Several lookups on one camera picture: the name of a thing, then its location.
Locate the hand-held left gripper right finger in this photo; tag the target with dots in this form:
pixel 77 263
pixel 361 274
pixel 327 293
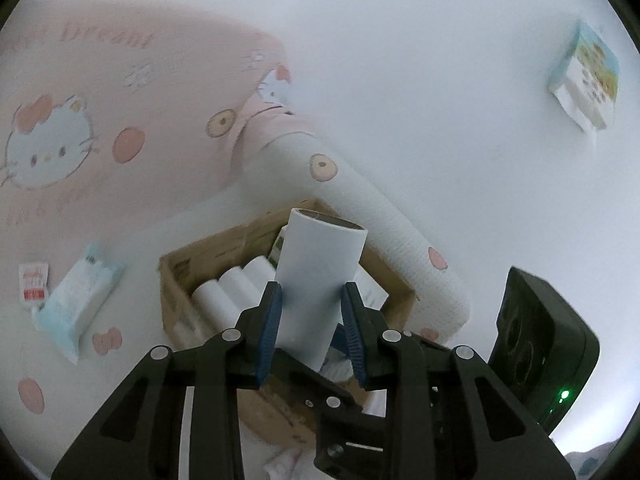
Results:
pixel 352 335

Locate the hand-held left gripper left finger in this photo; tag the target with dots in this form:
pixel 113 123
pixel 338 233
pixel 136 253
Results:
pixel 267 330

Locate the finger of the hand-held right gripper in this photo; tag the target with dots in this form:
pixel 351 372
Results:
pixel 350 440
pixel 310 385

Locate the white paper roll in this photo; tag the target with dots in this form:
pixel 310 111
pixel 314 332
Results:
pixel 240 285
pixel 215 300
pixel 260 270
pixel 320 280

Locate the brown cardboard box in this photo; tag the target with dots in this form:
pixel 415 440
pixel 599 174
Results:
pixel 200 265

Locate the light blue wet wipes pack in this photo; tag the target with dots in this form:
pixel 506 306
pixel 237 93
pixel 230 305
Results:
pixel 75 305

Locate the white flat box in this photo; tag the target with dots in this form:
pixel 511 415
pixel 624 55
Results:
pixel 372 290

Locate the green and white carton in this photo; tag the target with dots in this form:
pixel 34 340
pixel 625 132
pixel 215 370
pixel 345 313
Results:
pixel 279 250

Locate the white peach print bolster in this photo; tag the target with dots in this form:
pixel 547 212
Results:
pixel 375 200

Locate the red and white sachet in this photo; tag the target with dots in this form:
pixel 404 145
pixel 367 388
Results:
pixel 32 282

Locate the pink cat print mat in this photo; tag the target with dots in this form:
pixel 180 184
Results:
pixel 150 110

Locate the printed tissue pack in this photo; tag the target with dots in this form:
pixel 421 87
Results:
pixel 585 80

